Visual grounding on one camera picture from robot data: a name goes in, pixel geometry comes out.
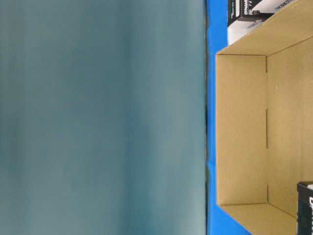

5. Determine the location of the black Dynamixel box with label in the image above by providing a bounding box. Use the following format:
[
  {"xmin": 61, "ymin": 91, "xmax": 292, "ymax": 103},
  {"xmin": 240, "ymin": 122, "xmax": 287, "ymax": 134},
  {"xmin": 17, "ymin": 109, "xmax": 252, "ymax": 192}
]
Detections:
[{"xmin": 297, "ymin": 181, "xmax": 313, "ymax": 235}]

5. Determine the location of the open brown cardboard box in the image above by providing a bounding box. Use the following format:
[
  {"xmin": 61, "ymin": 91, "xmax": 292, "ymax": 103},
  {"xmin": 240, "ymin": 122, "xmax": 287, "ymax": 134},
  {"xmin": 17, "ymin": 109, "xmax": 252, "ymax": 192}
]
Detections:
[{"xmin": 216, "ymin": 0, "xmax": 313, "ymax": 235}]

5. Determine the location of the black Dynamixel box in tray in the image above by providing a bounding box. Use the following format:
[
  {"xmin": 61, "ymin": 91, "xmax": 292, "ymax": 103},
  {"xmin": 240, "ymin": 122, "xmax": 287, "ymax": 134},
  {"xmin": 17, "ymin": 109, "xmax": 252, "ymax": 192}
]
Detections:
[{"xmin": 227, "ymin": 0, "xmax": 293, "ymax": 27}]

